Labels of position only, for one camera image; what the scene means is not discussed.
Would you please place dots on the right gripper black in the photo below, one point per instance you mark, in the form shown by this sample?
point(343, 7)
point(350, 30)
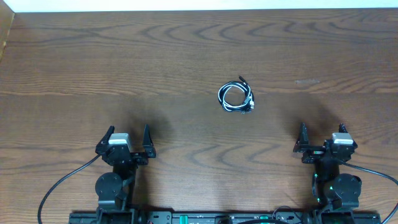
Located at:
point(302, 145)

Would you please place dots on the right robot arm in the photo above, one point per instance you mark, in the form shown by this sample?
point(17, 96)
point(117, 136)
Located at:
point(335, 191)

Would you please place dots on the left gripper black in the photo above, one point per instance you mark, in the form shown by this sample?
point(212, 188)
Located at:
point(149, 149)

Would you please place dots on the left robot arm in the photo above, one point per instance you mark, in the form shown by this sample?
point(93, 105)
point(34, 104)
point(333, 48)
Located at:
point(115, 188)

